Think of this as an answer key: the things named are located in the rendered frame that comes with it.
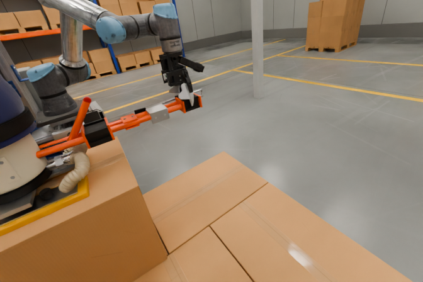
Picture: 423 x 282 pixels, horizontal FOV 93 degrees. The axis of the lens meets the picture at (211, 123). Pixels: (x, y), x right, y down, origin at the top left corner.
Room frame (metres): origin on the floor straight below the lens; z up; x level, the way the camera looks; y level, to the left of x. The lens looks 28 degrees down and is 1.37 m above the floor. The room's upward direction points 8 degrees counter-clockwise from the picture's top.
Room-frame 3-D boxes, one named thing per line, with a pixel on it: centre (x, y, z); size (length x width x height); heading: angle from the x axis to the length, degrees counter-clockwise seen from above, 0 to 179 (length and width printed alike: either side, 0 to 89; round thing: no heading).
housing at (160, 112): (0.73, 0.20, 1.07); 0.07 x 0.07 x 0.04; 28
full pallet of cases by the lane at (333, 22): (6.54, -4.08, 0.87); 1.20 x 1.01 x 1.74; 124
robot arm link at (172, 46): (0.79, 0.10, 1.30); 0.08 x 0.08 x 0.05
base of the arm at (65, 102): (1.03, 0.77, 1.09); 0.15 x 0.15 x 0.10
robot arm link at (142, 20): (0.83, 0.20, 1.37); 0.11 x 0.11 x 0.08; 60
